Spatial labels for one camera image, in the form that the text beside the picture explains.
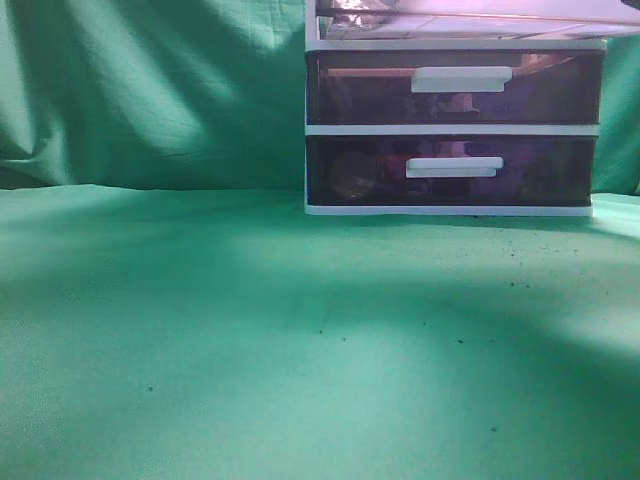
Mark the translucent purple drawer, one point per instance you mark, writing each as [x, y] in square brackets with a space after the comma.
[476, 19]
[527, 87]
[436, 170]

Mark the green cloth backdrop and cover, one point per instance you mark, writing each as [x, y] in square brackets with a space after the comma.
[169, 311]

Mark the white plastic drawer cabinet frame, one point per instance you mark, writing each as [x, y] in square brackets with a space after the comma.
[314, 43]

